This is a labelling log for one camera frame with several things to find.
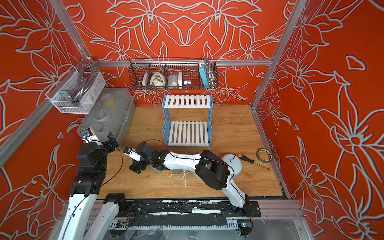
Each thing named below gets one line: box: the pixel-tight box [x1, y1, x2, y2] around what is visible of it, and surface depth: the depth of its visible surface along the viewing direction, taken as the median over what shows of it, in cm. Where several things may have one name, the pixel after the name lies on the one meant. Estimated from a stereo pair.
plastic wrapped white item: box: [167, 74, 179, 87], surface depth 97 cm
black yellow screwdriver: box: [238, 154, 270, 170], surface depth 91 cm
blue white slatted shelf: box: [162, 94, 214, 148], surface depth 102 cm
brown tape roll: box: [256, 147, 273, 164], surface depth 92 cm
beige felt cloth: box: [149, 71, 166, 87], surface depth 92 cm
